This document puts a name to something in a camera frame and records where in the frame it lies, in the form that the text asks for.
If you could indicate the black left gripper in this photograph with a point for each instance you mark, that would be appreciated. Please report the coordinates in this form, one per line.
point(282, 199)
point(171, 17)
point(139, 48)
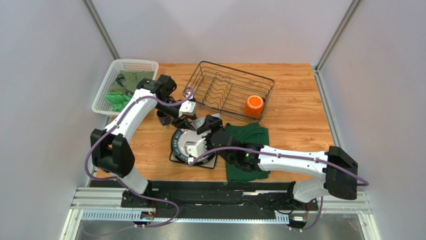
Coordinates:
point(183, 123)

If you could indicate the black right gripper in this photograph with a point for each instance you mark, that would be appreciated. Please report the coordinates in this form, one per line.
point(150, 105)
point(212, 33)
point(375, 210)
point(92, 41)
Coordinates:
point(210, 125)

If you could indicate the round green rimmed plate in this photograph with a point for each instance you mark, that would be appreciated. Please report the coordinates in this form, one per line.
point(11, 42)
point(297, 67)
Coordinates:
point(178, 143)

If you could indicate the round black rimmed plate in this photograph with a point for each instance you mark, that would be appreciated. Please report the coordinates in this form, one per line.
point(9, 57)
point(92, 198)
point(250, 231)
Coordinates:
point(174, 154)

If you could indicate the dark blue ceramic mug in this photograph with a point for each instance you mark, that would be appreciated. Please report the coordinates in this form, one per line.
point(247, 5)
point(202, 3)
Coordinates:
point(163, 118)

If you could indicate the orange ceramic mug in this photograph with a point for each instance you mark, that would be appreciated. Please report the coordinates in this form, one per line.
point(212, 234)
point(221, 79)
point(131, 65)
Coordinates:
point(254, 105)

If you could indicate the white ribbed bowl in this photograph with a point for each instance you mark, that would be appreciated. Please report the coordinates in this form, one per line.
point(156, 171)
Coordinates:
point(198, 122)

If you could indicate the square floral ceramic plate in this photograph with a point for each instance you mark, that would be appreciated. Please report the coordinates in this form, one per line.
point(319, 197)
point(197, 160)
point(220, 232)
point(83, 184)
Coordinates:
point(208, 162)

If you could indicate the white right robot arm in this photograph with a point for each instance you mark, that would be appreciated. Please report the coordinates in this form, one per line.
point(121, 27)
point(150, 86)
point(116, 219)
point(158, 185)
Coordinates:
point(332, 172)

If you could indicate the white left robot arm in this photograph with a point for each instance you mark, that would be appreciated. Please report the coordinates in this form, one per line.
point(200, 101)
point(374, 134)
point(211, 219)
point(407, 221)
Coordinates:
point(110, 147)

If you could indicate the folded dark green t-shirt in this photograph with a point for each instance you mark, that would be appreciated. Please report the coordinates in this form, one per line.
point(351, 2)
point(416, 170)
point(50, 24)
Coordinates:
point(251, 133)

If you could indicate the bright green cloth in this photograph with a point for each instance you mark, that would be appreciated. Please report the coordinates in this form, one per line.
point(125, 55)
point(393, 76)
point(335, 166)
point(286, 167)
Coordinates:
point(118, 100)

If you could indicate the olive green cloth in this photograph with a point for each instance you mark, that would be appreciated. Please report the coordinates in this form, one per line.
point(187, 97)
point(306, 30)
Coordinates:
point(126, 82)

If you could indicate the white plastic basket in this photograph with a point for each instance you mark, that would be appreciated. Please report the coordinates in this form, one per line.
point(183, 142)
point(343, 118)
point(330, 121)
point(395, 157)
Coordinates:
point(100, 104)

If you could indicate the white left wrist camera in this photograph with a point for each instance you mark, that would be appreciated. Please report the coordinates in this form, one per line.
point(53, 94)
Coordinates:
point(187, 108)

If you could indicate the grey wire dish rack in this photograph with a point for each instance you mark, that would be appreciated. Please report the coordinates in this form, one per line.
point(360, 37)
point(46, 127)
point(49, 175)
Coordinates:
point(224, 89)

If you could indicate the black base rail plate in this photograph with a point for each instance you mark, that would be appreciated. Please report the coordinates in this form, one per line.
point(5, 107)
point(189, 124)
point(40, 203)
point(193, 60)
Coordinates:
point(213, 200)

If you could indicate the aluminium front rail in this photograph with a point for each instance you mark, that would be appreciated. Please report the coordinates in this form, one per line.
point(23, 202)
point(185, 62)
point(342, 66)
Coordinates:
point(97, 212)

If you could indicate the aluminium frame post left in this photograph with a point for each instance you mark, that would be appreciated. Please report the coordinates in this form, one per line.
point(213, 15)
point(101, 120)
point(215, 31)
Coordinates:
point(97, 20)

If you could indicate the aluminium frame post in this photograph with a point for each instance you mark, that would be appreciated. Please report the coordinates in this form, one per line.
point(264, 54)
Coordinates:
point(97, 20)
point(325, 67)

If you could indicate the aluminium frame post right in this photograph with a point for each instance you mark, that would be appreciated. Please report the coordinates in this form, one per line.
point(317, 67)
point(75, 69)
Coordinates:
point(325, 67)

